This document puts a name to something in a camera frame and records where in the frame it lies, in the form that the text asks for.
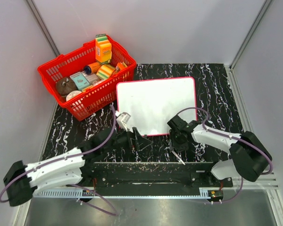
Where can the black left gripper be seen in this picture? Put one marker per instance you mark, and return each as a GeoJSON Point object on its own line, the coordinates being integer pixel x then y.
{"type": "Point", "coordinates": [141, 142]}

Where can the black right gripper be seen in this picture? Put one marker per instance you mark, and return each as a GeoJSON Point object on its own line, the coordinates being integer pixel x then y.
{"type": "Point", "coordinates": [181, 148]}

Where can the black whiteboard marker pen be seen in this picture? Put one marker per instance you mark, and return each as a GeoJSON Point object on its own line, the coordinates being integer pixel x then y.
{"type": "Point", "coordinates": [178, 157]}

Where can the pink framed whiteboard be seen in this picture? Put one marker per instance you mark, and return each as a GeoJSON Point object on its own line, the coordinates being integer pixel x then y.
{"type": "Point", "coordinates": [152, 103]}

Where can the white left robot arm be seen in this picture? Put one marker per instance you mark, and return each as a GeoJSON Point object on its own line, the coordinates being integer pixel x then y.
{"type": "Point", "coordinates": [23, 181]}

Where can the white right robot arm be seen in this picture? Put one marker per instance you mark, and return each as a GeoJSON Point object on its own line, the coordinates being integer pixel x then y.
{"type": "Point", "coordinates": [248, 157]}

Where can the red plastic shopping basket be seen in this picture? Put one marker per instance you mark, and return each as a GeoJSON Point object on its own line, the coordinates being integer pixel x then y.
{"type": "Point", "coordinates": [100, 92]}

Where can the orange snack packet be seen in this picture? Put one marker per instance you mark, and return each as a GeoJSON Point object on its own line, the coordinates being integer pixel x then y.
{"type": "Point", "coordinates": [120, 66]}

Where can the yellow green sponge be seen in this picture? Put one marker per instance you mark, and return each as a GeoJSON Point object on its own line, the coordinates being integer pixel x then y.
{"type": "Point", "coordinates": [105, 71]}

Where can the teal small box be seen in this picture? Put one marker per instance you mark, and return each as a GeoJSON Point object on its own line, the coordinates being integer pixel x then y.
{"type": "Point", "coordinates": [80, 81]}

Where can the white round lid container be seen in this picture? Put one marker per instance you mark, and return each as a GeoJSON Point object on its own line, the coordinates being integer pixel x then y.
{"type": "Point", "coordinates": [73, 94]}

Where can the orange cylindrical can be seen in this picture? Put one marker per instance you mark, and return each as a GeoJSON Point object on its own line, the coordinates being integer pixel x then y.
{"type": "Point", "coordinates": [92, 68]}

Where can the brown round bread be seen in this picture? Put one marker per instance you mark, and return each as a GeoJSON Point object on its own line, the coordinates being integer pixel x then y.
{"type": "Point", "coordinates": [65, 86]}

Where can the orange sponge pack upright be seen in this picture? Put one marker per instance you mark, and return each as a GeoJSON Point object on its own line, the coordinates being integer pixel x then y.
{"type": "Point", "coordinates": [103, 49]}

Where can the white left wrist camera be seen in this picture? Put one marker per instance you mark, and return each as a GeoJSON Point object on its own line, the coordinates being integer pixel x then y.
{"type": "Point", "coordinates": [122, 120]}

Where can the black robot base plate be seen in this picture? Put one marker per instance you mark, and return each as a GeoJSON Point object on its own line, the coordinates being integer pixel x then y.
{"type": "Point", "coordinates": [171, 178]}

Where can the white slotted cable duct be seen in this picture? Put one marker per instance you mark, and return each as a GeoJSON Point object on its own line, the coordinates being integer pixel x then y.
{"type": "Point", "coordinates": [84, 194]}

